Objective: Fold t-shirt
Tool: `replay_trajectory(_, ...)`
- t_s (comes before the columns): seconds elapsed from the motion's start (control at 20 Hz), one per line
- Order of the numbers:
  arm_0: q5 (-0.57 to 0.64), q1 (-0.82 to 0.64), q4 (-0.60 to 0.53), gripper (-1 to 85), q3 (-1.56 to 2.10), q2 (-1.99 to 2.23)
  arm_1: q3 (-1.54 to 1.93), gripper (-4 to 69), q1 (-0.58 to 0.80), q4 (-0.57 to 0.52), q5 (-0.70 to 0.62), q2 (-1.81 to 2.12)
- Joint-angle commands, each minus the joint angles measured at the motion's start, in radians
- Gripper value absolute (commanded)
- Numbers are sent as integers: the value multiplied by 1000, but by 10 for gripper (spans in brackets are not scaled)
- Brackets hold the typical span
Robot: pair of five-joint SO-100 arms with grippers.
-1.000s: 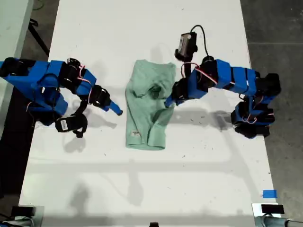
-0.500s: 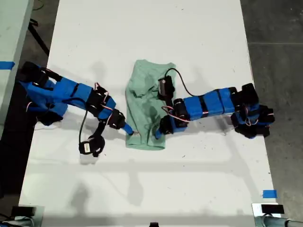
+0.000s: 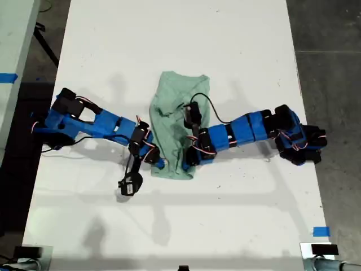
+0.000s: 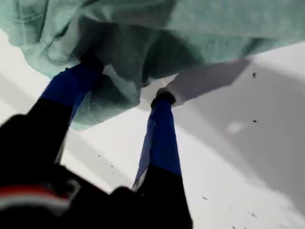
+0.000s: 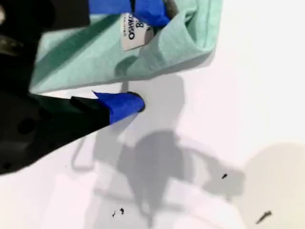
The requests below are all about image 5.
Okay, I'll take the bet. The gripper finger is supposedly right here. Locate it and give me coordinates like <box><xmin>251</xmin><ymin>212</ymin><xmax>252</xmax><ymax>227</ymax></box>
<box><xmin>0</xmin><ymin>90</ymin><xmax>145</xmax><ymax>176</ymax></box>
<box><xmin>54</xmin><ymin>0</ymin><xmax>179</xmax><ymax>31</ymax></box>

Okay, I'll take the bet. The pale green T-shirt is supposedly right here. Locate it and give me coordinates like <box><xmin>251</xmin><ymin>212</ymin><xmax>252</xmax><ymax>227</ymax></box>
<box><xmin>30</xmin><ymin>0</ymin><xmax>224</xmax><ymax>95</ymax></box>

